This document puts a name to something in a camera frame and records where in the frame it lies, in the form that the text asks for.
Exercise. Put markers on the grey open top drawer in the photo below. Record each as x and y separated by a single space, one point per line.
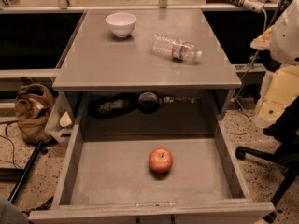
106 178

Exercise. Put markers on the black office chair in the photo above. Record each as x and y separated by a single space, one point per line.
285 130

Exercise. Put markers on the black pole on floor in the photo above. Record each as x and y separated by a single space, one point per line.
40 148

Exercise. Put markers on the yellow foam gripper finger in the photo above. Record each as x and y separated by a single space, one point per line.
263 41
279 89

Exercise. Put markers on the red apple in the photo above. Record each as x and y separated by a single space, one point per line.
160 160

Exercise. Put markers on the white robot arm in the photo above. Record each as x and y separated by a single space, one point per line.
285 37

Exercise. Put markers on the clear plastic bin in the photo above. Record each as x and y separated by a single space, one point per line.
61 121

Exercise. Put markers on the clear plastic water bottle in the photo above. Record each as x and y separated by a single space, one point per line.
174 48

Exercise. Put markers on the dark round roll under counter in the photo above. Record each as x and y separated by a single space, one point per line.
148 102

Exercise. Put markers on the white ceramic bowl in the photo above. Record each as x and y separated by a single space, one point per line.
121 24

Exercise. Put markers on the brown backpack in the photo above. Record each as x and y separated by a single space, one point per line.
33 106

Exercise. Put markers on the grey cabinet counter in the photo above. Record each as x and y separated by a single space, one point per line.
97 60

